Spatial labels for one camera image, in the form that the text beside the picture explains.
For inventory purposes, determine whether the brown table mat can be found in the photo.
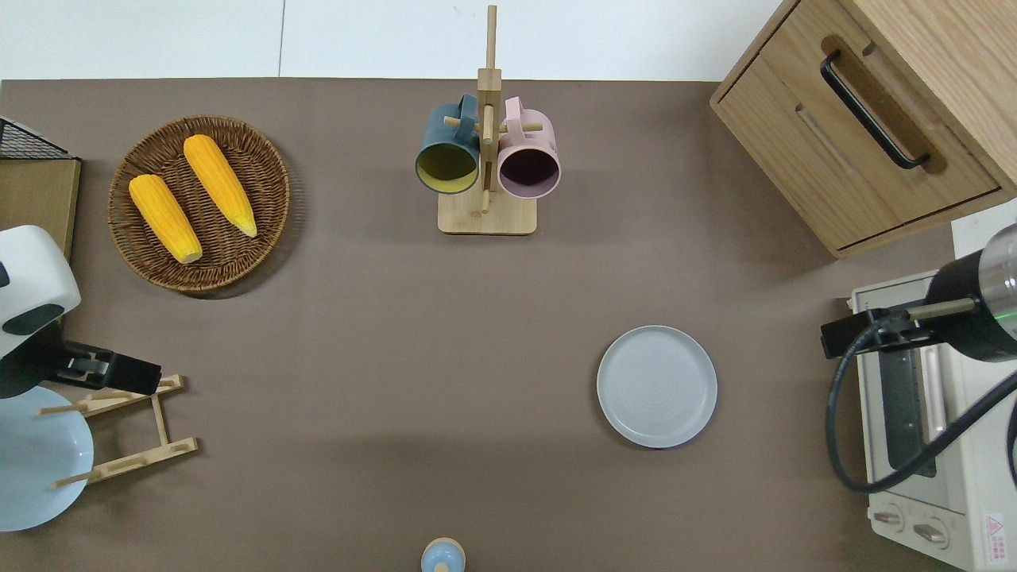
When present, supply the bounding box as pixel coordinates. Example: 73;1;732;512
0;77;1017;572

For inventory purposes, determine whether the brown wicker basket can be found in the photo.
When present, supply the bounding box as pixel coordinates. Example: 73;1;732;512
107;116;291;293

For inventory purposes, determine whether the light blue plate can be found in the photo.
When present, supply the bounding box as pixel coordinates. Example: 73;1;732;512
0;385;95;532

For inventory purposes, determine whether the blue call bell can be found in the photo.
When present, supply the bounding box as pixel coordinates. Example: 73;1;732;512
420;538;466;572

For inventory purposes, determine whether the black cabinet handle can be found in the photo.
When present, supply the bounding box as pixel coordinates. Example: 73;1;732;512
820;50;931;170

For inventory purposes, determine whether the yellow corn cob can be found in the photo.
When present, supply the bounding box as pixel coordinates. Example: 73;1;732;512
129;174;203;265
184;134;258;238

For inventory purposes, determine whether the wooden plate rack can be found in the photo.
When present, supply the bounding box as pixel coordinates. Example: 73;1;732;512
36;375;199;490

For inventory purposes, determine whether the wooden mug tree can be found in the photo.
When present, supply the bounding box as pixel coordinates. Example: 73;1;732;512
438;5;545;236

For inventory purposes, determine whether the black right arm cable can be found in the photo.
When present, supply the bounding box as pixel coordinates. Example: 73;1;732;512
825;314;1017;495

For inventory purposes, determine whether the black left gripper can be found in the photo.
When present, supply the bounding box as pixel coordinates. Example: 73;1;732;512
0;318;163;398

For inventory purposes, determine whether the wire grid shelf basket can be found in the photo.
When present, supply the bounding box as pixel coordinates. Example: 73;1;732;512
0;117;82;263

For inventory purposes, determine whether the dark blue mug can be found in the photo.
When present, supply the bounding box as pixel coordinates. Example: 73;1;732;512
415;94;482;195

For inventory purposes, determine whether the pink mug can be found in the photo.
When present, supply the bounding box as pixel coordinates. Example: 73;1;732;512
497;97;562;199

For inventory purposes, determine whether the wooden cabinet box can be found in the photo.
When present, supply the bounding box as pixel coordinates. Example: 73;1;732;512
710;0;1017;260

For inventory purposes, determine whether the white toaster oven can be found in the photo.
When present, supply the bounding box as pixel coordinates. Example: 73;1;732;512
847;270;1017;572

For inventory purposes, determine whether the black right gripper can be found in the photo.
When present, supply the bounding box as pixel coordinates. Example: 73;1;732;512
821;250;1017;363

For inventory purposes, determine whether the gray plate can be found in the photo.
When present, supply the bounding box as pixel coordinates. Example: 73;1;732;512
597;325;718;450

